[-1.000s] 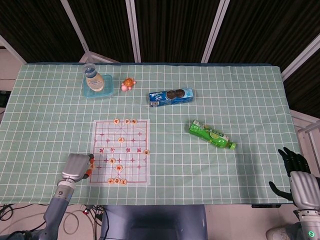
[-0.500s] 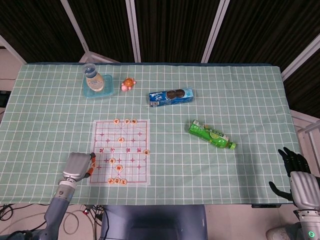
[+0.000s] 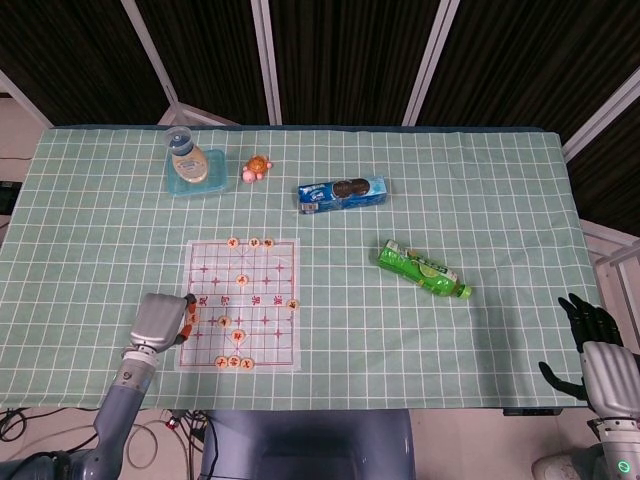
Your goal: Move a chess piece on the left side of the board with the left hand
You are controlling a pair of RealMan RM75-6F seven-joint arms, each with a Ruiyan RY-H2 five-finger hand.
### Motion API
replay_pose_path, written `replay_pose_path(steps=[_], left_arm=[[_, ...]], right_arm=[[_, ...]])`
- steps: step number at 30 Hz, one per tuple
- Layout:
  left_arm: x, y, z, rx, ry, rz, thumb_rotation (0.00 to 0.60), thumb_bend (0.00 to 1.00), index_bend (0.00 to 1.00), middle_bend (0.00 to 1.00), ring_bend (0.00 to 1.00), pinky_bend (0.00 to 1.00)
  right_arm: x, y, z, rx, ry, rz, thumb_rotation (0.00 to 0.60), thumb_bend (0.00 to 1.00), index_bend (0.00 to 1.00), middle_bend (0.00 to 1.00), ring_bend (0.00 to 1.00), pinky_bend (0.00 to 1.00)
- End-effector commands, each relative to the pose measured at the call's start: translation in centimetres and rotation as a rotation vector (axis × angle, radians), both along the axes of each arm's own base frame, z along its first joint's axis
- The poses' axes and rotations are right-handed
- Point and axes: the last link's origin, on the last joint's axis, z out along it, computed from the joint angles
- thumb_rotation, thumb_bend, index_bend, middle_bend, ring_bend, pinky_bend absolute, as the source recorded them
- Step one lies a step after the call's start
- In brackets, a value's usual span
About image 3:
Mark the upside-down sauce squeeze bottle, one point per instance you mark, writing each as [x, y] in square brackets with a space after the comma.
[189, 165]

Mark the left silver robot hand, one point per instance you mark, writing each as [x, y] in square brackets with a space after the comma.
[155, 322]

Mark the green tea plastic bottle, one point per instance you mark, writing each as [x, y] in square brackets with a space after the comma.
[420, 270]

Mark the red emergency stop button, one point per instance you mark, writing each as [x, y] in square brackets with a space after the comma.
[173, 424]

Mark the green checked tablecloth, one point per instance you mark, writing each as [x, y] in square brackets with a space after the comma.
[400, 340]

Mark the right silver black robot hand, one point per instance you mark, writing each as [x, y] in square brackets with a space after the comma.
[607, 370]

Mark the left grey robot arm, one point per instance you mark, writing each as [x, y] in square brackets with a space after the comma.
[120, 410]

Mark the black box device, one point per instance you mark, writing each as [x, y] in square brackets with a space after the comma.
[7, 197]

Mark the white metal rack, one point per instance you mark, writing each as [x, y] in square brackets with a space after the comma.
[617, 260]

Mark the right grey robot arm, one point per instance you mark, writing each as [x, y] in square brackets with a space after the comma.
[620, 450]

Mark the orange pink turtle toy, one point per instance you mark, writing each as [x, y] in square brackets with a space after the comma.
[256, 167]

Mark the white partition frame post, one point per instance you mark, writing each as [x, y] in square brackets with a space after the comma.
[600, 110]
[150, 50]
[25, 102]
[430, 60]
[266, 60]

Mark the blue cookie box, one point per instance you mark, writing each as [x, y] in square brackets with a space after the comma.
[345, 195]

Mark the white rounded floor object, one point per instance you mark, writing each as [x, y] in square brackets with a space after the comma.
[560, 467]

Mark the plastic chinese chess board sheet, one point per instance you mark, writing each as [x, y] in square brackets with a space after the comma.
[265, 330]

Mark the blue grey robot torso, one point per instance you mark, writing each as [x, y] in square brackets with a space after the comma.
[310, 445]

